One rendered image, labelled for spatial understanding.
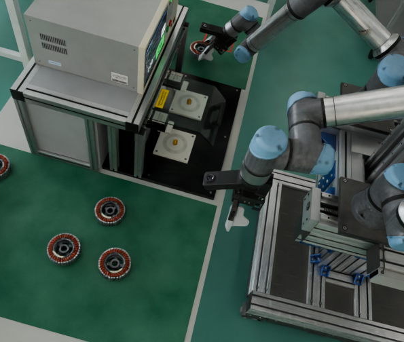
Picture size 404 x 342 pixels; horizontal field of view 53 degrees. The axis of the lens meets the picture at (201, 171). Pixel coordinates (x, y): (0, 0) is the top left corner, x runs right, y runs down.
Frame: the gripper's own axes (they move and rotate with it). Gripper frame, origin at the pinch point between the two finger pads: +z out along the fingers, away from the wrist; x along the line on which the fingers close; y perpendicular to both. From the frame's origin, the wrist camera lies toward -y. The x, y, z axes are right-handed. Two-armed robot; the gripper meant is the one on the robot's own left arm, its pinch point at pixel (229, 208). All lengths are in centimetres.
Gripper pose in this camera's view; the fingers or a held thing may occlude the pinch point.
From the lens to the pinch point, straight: 119.0
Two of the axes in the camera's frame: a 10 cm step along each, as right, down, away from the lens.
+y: 9.7, 2.5, 0.1
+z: -1.5, 5.4, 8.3
